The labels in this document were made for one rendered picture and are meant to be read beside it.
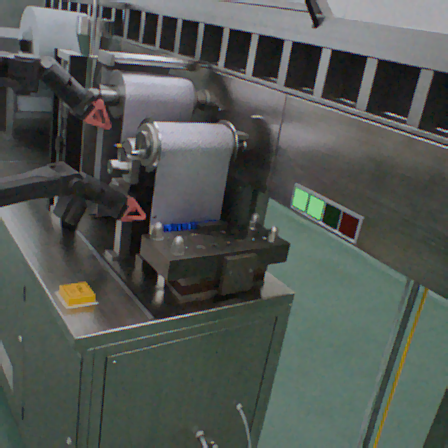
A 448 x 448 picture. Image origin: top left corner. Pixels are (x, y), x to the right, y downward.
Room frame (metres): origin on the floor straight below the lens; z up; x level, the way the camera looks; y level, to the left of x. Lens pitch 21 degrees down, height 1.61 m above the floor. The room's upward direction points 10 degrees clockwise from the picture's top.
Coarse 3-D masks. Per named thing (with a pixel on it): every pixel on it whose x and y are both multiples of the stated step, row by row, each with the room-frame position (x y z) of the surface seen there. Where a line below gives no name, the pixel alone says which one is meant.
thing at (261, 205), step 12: (252, 204) 1.77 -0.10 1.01; (264, 204) 1.78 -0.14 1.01; (264, 216) 1.79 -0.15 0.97; (444, 396) 1.08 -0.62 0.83; (444, 408) 1.07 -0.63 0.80; (444, 420) 1.07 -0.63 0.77; (432, 432) 1.08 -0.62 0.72; (444, 432) 1.06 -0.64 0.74; (432, 444) 1.07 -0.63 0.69; (444, 444) 1.05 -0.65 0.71
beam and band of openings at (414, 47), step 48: (144, 0) 2.24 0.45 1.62; (192, 0) 1.94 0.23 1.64; (192, 48) 2.03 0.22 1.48; (240, 48) 1.78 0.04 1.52; (288, 48) 1.52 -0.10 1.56; (336, 48) 1.37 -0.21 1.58; (384, 48) 1.25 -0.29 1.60; (432, 48) 1.16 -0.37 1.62; (336, 96) 1.42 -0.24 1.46; (384, 96) 1.30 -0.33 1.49; (432, 96) 1.16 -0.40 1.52
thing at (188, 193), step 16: (160, 176) 1.37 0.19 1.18; (176, 176) 1.40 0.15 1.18; (192, 176) 1.43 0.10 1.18; (208, 176) 1.46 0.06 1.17; (224, 176) 1.50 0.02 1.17; (160, 192) 1.37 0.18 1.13; (176, 192) 1.40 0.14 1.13; (192, 192) 1.43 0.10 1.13; (208, 192) 1.47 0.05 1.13; (160, 208) 1.38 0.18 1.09; (176, 208) 1.41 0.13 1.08; (192, 208) 1.44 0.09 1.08; (208, 208) 1.47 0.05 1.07
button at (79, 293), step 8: (64, 288) 1.13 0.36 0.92; (72, 288) 1.14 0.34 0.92; (80, 288) 1.15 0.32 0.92; (88, 288) 1.16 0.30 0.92; (64, 296) 1.11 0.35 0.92; (72, 296) 1.10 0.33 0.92; (80, 296) 1.11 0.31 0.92; (88, 296) 1.12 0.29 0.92; (72, 304) 1.10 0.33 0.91; (80, 304) 1.11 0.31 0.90
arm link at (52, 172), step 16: (16, 176) 1.08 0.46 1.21; (32, 176) 1.10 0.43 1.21; (48, 176) 1.12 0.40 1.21; (64, 176) 1.14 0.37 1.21; (80, 176) 1.18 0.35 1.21; (0, 192) 1.03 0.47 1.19; (16, 192) 1.06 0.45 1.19; (32, 192) 1.09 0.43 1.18; (48, 192) 1.12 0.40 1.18; (64, 192) 1.15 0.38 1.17
